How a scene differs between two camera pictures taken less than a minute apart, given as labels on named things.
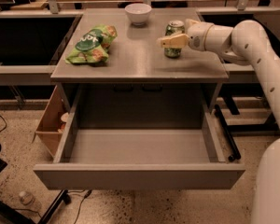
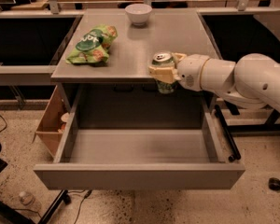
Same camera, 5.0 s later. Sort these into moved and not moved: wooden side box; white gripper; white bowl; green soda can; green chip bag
Moved: green soda can; white gripper
Not moved: white bowl; green chip bag; wooden side box
